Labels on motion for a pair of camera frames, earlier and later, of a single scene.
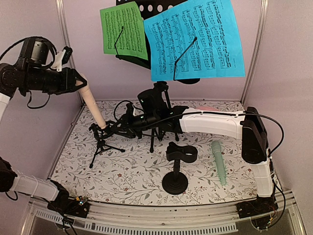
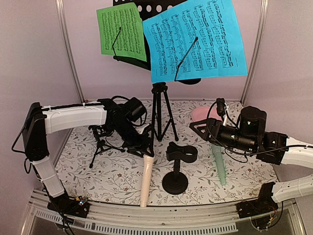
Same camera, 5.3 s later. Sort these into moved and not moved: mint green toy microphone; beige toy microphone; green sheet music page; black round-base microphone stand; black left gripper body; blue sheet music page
Moved: beige toy microphone; black left gripper body
Not moved: blue sheet music page; black round-base microphone stand; green sheet music page; mint green toy microphone
